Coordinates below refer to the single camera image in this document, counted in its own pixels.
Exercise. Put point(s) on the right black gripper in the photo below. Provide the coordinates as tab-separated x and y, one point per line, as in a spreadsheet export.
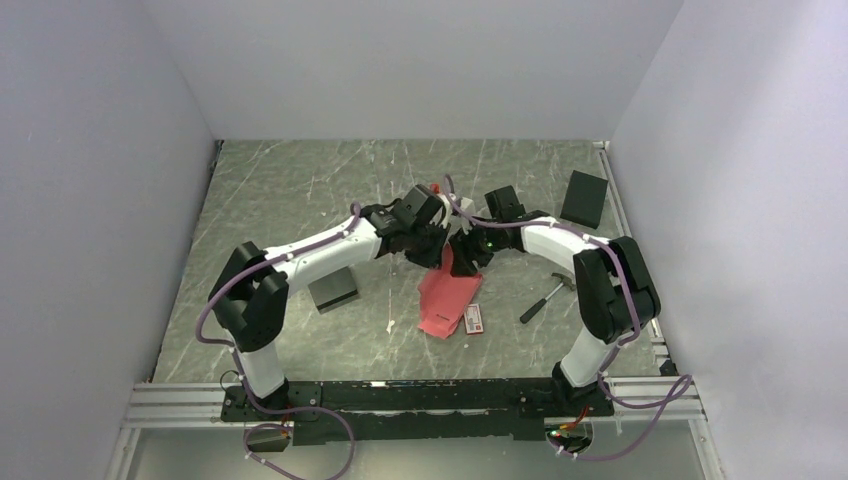
464	252

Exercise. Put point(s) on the aluminium frame rail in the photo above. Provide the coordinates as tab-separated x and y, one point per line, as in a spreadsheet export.
174	406

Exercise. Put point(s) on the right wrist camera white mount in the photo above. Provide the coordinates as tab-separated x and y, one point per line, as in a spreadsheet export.
464	206

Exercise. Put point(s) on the black box near right wall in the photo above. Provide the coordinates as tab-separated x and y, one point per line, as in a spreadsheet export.
584	199

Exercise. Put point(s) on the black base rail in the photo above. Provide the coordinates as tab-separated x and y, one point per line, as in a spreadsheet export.
328	411

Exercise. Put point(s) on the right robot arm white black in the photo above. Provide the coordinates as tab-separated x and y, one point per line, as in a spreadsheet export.
615	292

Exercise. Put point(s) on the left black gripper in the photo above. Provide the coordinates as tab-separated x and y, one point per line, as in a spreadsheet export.
435	257

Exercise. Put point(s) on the black box near left arm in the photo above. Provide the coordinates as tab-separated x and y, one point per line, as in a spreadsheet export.
334	290

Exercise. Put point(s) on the hammer with black handle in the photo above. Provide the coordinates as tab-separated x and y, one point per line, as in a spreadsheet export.
563	282

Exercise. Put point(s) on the red cardboard paper box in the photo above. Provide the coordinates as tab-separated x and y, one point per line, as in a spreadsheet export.
443	298

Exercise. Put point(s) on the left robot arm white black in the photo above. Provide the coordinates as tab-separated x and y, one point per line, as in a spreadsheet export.
250	297

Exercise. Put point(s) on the small red white box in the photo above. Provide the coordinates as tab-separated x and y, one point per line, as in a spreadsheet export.
473	320

